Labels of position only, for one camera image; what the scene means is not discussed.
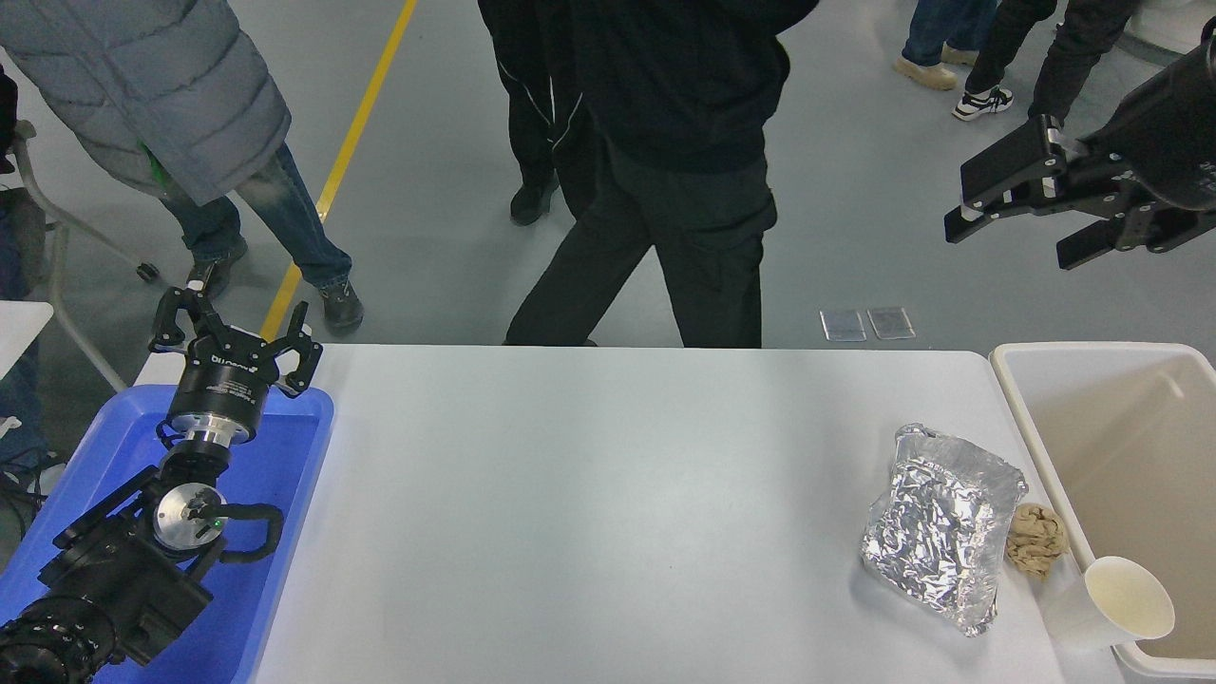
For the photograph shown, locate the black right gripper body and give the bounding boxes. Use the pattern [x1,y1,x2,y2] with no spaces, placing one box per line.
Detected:
[1083,17,1216,212]

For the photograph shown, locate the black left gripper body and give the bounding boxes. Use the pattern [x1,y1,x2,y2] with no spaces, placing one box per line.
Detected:
[169,331,284,436]

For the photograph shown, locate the white paper cup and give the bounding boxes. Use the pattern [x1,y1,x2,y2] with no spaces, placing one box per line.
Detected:
[1041,556,1177,654]

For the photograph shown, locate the blue plastic tray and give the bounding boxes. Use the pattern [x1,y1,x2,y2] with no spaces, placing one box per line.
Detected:
[0,383,335,684]

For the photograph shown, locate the person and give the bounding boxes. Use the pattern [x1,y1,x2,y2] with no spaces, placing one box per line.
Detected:
[478,0,595,227]
[953,0,1141,123]
[0,0,366,334]
[0,66,48,476]
[503,0,820,349]
[893,0,998,92]

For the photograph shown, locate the grey-framed chair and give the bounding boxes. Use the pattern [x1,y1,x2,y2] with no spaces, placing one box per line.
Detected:
[0,119,161,305]

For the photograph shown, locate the white side table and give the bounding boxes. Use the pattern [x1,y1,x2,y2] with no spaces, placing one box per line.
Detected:
[0,301,128,393]

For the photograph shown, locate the large pale plastic bin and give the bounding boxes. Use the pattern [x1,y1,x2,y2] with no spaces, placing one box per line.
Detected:
[990,342,1216,680]

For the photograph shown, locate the crumpled tan paper ball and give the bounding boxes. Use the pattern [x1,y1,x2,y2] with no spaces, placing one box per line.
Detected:
[1005,503,1071,581]

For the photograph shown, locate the crumpled silver foil tray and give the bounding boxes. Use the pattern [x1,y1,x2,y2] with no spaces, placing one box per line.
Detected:
[862,423,1029,637]

